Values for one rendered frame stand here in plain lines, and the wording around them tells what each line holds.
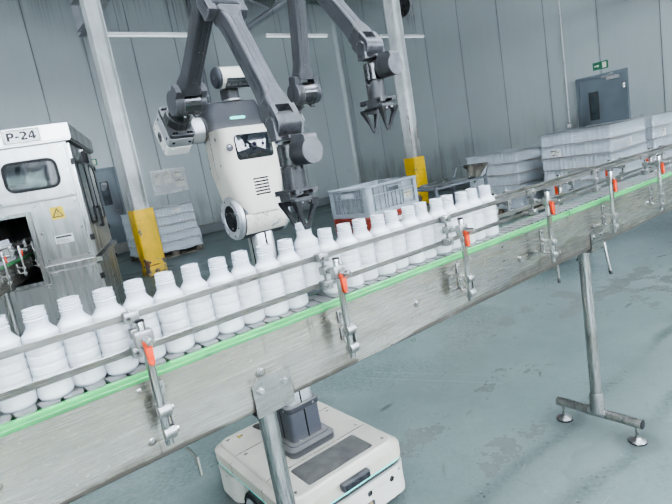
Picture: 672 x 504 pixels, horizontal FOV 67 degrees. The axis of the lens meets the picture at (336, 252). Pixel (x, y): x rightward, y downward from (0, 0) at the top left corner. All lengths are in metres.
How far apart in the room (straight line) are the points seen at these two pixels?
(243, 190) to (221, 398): 0.87
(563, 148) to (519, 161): 0.81
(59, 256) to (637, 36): 10.39
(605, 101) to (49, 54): 11.95
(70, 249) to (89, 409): 3.76
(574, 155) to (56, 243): 6.35
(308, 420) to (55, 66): 12.26
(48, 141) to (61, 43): 9.19
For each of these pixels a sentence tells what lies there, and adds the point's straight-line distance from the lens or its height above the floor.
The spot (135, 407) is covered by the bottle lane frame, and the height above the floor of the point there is 0.94.
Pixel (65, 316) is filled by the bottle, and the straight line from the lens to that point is 1.05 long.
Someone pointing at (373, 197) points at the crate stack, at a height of 1.02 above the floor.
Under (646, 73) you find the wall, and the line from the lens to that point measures 11.67.
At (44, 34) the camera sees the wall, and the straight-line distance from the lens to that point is 13.83.
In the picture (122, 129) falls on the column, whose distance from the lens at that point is 9.04.
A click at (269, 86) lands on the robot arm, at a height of 1.52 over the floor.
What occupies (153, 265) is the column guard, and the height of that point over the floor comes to 0.16.
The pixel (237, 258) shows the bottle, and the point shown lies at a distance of 1.14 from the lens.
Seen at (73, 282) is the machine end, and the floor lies 0.71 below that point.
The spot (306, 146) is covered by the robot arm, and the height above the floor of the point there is 1.37.
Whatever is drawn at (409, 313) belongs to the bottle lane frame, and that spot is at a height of 0.89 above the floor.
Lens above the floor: 1.33
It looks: 10 degrees down
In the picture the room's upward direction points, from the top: 10 degrees counter-clockwise
